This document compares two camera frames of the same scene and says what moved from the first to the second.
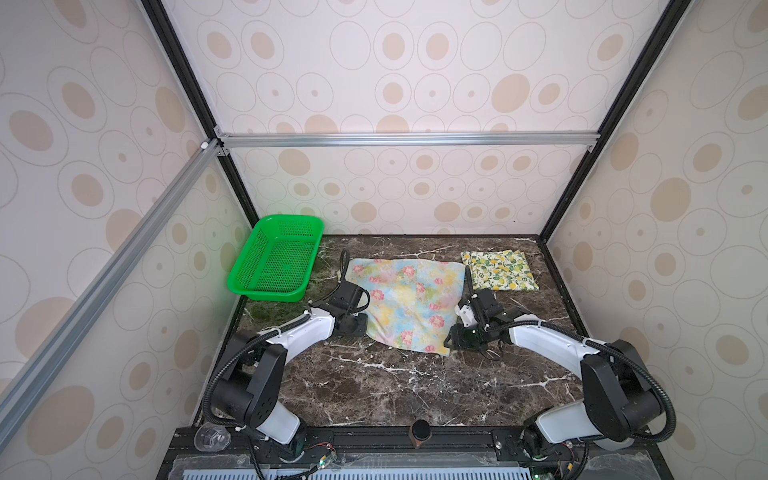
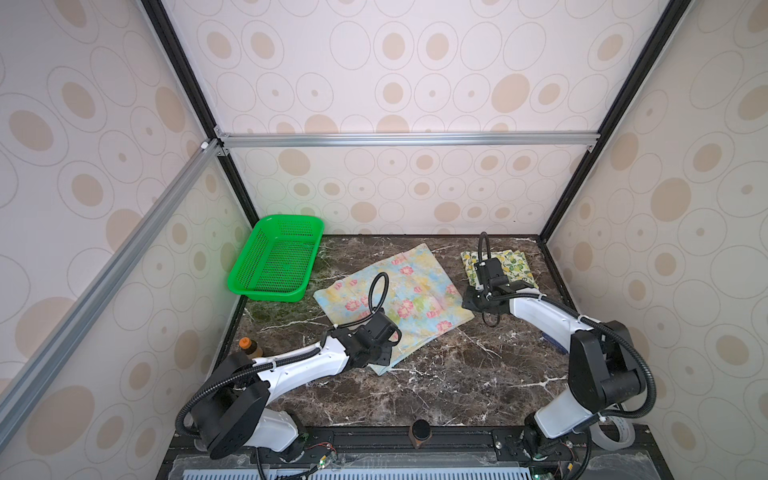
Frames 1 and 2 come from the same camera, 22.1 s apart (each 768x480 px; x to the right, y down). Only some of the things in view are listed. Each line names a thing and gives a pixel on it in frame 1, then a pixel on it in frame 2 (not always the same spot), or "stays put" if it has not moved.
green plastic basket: x=276 y=258 stays put
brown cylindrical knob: x=420 y=432 stays put
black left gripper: x=362 y=326 -> x=386 y=354
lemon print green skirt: x=500 y=270 stays put
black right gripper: x=457 y=339 -> x=468 y=299
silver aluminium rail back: x=563 y=138 stays put
